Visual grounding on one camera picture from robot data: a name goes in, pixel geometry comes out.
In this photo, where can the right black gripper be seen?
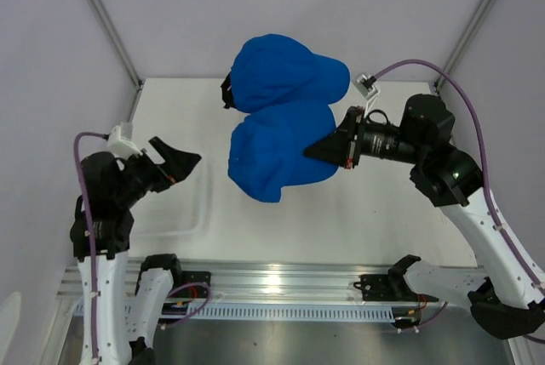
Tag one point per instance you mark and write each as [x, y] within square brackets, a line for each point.
[339, 146]

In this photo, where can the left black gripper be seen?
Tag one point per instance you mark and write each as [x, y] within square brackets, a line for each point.
[176, 164]

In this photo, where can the blue baseball cap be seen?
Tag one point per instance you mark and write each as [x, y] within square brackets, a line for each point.
[267, 149]
[275, 69]

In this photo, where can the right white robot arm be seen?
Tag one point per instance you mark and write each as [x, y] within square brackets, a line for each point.
[507, 301]

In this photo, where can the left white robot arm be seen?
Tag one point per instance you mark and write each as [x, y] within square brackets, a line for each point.
[100, 244]

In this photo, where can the white plastic basket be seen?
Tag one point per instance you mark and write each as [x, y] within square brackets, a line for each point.
[180, 211]

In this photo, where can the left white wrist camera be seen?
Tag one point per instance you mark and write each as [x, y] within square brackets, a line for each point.
[121, 139]

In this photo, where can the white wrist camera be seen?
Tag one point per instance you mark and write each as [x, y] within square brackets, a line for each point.
[121, 139]
[366, 85]

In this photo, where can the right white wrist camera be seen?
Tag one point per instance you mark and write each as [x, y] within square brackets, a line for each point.
[366, 85]

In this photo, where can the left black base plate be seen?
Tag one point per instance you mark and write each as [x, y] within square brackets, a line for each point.
[193, 282]

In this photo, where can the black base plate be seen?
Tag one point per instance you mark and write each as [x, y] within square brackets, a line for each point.
[193, 282]
[385, 288]

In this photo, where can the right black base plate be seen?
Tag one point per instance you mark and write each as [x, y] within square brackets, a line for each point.
[385, 288]

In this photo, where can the white slotted cable duct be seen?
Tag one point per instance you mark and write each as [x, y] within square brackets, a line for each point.
[297, 313]

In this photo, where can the left aluminium frame post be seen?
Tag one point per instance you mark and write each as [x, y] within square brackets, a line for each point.
[112, 35]

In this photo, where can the aluminium frame post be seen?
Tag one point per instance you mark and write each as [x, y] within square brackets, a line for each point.
[112, 35]
[472, 26]

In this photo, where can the right aluminium frame post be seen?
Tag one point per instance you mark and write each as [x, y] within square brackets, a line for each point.
[472, 26]

